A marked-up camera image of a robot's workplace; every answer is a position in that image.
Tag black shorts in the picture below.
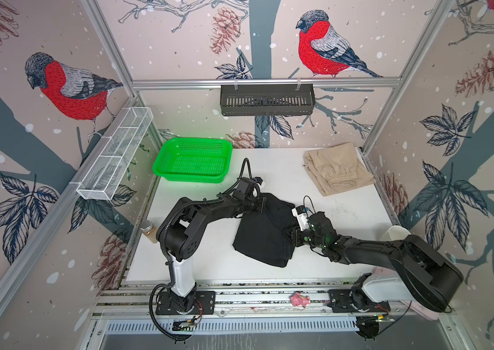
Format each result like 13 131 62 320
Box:
232 193 299 268

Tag beige drawstring shorts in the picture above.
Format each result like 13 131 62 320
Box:
303 143 375 197

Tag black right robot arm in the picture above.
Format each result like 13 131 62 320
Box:
285 206 464 313

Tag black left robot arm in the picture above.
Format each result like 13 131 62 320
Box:
149 157 266 344

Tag pink toy figure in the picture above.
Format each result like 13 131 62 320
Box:
290 292 311 309

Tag white mug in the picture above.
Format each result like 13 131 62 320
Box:
380 225 410 242

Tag green plastic perforated basket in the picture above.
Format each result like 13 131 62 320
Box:
152 137 233 184

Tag black hanging slotted basket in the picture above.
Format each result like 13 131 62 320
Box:
220 84 316 117

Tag small glass jar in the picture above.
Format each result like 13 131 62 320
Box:
140 220 158 244

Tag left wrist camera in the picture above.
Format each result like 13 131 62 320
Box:
252 176 263 187

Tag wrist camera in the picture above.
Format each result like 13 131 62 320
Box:
292 206 310 231
252 176 263 187

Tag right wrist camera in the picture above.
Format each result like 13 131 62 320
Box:
292 206 310 231

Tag horizontal aluminium rail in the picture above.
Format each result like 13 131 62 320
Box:
131 77 402 91

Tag white wire mesh shelf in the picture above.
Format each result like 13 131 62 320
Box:
76 106 153 201

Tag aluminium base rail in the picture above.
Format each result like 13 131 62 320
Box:
86 278 439 341

